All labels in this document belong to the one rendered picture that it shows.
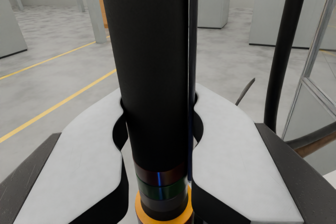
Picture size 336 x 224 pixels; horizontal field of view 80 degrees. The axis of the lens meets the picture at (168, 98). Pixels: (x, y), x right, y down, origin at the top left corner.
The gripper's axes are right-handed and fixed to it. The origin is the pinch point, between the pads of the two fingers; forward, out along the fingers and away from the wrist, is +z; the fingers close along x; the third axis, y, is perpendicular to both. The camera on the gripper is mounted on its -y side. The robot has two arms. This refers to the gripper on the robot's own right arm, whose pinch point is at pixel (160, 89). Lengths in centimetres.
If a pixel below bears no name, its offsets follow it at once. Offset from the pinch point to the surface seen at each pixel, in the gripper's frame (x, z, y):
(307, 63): 91, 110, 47
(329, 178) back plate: 35, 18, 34
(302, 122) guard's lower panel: 89, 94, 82
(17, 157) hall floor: -167, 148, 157
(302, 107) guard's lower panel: 90, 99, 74
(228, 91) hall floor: 97, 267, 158
